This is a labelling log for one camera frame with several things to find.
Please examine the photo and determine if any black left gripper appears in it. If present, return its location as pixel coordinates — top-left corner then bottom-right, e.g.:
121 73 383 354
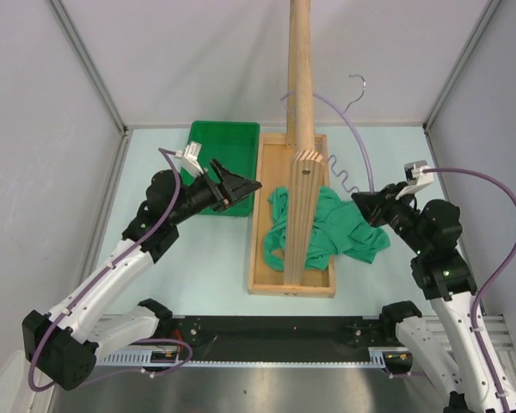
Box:
169 158 261 225

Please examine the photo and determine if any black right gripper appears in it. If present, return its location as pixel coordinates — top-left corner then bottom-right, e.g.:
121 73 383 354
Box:
350 180 428 254

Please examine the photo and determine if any green tank top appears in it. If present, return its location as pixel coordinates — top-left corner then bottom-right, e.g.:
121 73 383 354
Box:
262 186 390 271

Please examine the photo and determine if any lilac wire hanger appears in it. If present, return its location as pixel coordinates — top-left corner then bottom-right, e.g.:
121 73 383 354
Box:
279 74 375 194

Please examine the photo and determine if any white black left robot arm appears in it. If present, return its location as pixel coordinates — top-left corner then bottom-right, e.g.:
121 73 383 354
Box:
21 159 261 392

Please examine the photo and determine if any wooden clothes rack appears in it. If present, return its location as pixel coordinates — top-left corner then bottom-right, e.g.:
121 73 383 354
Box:
248 1 336 298

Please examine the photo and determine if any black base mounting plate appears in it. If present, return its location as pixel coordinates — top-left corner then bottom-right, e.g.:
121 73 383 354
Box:
152 316 402 348

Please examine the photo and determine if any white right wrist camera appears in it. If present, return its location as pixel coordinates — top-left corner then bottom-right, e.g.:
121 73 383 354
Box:
401 160 433 196

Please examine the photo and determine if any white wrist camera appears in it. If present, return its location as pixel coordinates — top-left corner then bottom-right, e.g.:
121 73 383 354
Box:
175 141 204 177
401 160 433 196

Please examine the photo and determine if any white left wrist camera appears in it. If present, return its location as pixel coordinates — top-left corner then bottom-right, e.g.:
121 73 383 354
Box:
175 141 204 177

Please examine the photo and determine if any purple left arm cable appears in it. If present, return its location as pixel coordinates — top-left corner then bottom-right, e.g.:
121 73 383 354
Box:
28 148 194 392

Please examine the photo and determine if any white slotted cable duct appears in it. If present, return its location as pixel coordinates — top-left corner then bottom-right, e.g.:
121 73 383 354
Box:
96 346 413 367

